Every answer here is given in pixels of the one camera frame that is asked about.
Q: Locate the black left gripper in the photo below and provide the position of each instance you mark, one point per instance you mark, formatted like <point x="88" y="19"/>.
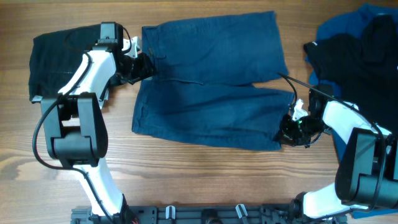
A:
<point x="145" y="71"/>

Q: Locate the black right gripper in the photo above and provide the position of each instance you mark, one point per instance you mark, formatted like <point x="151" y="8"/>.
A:
<point x="285" y="135"/>

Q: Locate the blue denim shorts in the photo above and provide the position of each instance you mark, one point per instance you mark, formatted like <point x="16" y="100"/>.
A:
<point x="207" y="88"/>

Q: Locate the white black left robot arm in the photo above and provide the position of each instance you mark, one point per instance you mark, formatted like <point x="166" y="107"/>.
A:
<point x="73" y="124"/>

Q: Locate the folded black garment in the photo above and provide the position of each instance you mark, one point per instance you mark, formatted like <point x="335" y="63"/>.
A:
<point x="56" y="56"/>

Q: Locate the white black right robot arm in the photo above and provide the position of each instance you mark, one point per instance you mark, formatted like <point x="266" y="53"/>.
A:
<point x="366" y="179"/>

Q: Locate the blue shirt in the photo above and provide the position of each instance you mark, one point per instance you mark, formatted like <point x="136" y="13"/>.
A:
<point x="351" y="23"/>

